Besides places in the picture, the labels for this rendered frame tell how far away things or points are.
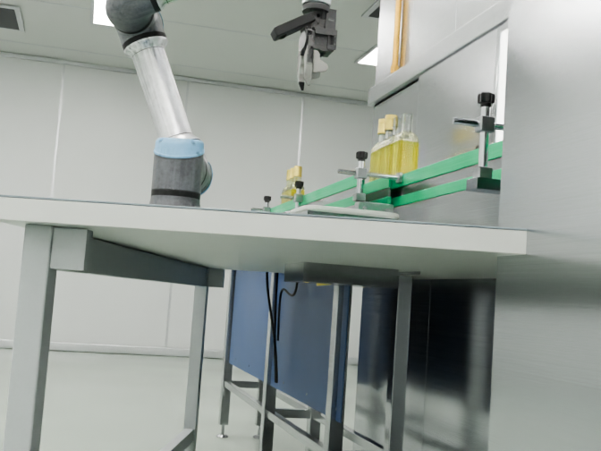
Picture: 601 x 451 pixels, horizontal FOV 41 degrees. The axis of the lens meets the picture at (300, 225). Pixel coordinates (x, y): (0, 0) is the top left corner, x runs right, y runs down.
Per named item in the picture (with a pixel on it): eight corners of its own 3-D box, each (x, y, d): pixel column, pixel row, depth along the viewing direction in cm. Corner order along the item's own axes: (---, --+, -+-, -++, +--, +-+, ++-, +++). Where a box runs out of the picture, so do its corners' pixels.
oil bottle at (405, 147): (416, 211, 209) (420, 131, 211) (395, 209, 208) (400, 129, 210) (407, 214, 215) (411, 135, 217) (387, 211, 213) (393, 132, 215)
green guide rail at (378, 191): (391, 206, 205) (393, 174, 206) (387, 206, 205) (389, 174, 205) (251, 241, 373) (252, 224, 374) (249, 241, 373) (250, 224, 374)
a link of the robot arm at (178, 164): (145, 187, 185) (149, 129, 186) (156, 194, 198) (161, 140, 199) (197, 191, 184) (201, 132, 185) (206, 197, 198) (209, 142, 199)
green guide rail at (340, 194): (363, 203, 203) (365, 172, 204) (359, 203, 203) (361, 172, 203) (235, 239, 371) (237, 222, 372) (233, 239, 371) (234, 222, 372)
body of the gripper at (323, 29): (335, 52, 203) (339, 5, 204) (303, 46, 201) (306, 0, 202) (326, 60, 210) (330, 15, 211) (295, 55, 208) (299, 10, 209)
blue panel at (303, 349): (404, 425, 207) (414, 260, 211) (339, 423, 203) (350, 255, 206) (267, 364, 360) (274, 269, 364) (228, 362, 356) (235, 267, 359)
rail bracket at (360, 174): (402, 205, 201) (404, 156, 202) (337, 198, 197) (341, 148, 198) (397, 206, 204) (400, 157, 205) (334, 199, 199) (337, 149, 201)
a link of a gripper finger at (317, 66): (329, 82, 200) (329, 49, 203) (307, 79, 198) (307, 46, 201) (325, 88, 203) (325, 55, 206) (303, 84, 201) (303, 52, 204)
